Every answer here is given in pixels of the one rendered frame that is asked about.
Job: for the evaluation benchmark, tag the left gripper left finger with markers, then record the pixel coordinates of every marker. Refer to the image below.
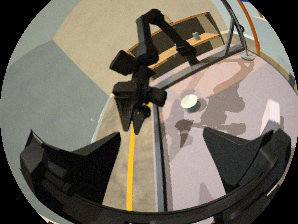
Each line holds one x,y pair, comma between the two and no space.
90,166

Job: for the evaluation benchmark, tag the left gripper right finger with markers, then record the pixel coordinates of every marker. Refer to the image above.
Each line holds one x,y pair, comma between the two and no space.
233,156

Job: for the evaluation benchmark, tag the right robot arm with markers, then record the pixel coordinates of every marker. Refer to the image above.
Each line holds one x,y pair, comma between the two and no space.
124,63

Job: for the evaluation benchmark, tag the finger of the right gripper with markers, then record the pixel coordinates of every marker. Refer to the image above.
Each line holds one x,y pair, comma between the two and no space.
126,106
137,121

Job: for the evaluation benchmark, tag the pale yellow cylinder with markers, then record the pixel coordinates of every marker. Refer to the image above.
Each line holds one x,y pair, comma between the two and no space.
190,103

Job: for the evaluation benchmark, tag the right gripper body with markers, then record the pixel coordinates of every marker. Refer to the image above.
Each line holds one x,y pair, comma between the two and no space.
132,88

